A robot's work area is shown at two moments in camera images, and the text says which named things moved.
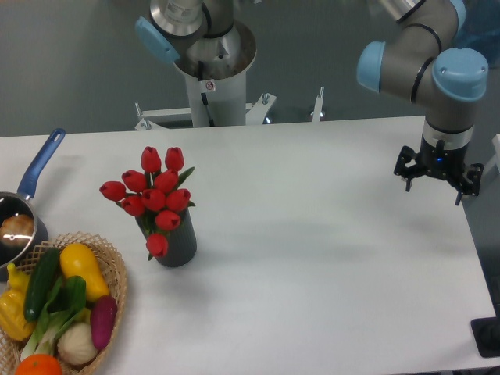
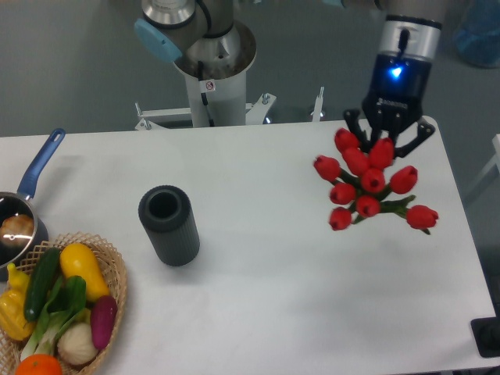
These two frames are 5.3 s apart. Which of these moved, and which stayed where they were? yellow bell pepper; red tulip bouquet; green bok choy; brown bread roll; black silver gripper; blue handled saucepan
Moved: red tulip bouquet; black silver gripper
Stayed: yellow bell pepper; green bok choy; blue handled saucepan; brown bread roll
